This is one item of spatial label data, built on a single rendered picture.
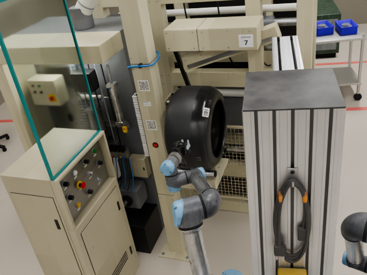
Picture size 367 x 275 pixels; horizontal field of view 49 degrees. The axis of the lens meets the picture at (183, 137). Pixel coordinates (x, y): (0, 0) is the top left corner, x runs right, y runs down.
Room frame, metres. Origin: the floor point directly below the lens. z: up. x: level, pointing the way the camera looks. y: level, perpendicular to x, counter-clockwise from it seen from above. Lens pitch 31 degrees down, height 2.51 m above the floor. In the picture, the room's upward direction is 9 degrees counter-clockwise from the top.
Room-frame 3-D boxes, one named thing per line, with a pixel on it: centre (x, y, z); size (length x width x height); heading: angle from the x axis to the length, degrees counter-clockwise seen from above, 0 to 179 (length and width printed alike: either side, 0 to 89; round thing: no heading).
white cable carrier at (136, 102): (2.47, 0.26, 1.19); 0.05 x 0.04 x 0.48; 157
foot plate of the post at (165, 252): (2.47, 0.17, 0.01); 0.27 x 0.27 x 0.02; 67
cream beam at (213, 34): (2.61, -0.30, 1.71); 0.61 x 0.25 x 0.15; 67
